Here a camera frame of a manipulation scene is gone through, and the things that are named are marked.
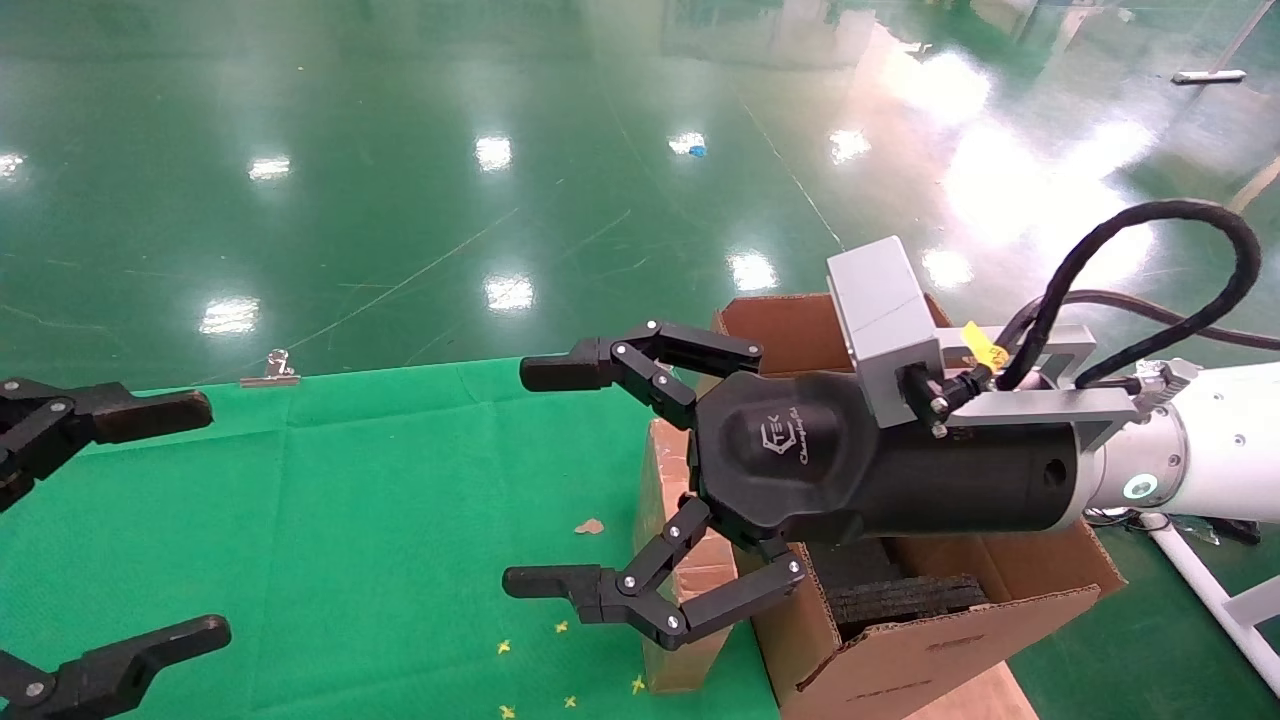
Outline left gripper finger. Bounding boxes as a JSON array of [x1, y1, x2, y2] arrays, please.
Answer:
[[0, 615, 232, 720], [0, 378, 214, 513]]

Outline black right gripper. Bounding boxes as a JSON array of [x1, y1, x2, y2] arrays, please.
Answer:
[[502, 320, 1089, 652]]

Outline small taped cardboard box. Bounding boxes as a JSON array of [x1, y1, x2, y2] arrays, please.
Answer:
[[633, 375, 743, 694]]

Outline large open cardboard carton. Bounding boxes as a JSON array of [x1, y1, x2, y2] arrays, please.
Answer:
[[714, 292, 1128, 720]]

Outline metal binder clip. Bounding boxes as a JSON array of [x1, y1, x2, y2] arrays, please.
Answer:
[[240, 348, 302, 389]]

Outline green table cloth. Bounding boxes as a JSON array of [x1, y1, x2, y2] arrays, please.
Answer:
[[0, 355, 783, 720]]

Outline black foam padding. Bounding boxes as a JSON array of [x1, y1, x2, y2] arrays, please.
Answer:
[[803, 538, 993, 643]]

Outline white pipe stand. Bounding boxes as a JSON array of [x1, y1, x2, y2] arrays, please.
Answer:
[[1138, 511, 1280, 698]]

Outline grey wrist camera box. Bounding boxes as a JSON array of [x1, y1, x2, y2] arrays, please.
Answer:
[[826, 236, 947, 431]]

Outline yellow cable tag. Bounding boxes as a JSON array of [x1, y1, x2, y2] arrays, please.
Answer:
[[961, 321, 1012, 372]]

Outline silver camera mount bracket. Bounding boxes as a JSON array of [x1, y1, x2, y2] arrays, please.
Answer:
[[935, 324, 1143, 453]]

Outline thin black cable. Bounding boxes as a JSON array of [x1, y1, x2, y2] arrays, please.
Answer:
[[998, 289, 1280, 353]]

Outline thick black braided cable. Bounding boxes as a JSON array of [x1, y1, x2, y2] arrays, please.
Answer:
[[940, 199, 1263, 401]]

